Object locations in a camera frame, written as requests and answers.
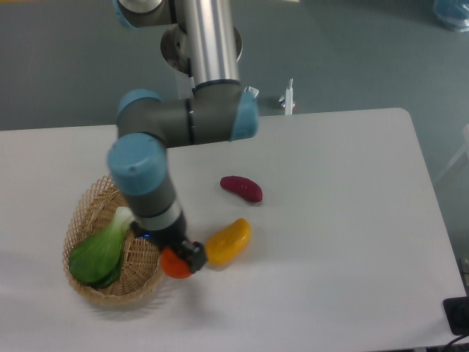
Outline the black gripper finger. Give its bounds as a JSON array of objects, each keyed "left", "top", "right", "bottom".
[{"left": 176, "top": 240, "right": 207, "bottom": 274}]

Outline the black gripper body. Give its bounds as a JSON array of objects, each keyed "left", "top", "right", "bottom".
[{"left": 130, "top": 214, "right": 189, "bottom": 257}]

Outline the orange toy fruit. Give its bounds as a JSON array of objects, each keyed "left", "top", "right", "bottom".
[{"left": 160, "top": 247, "right": 193, "bottom": 279}]

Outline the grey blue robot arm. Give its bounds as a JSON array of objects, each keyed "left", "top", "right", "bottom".
[{"left": 107, "top": 1, "right": 259, "bottom": 278}]

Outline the woven wicker basket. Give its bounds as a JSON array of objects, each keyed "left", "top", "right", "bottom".
[{"left": 62, "top": 176, "right": 163, "bottom": 306}]

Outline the yellow mango toy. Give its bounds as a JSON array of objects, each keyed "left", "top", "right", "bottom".
[{"left": 204, "top": 218, "right": 251, "bottom": 266}]

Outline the green bok choy toy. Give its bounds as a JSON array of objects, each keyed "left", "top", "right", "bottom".
[{"left": 68, "top": 207, "right": 133, "bottom": 289}]

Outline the purple sweet potato toy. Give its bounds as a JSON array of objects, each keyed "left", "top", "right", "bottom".
[{"left": 219, "top": 175, "right": 263, "bottom": 203}]

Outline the black device at table edge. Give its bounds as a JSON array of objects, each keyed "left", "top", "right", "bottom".
[{"left": 443, "top": 296, "right": 469, "bottom": 335}]

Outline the blue plastic bag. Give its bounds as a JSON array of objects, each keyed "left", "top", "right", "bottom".
[{"left": 433, "top": 0, "right": 468, "bottom": 32}]

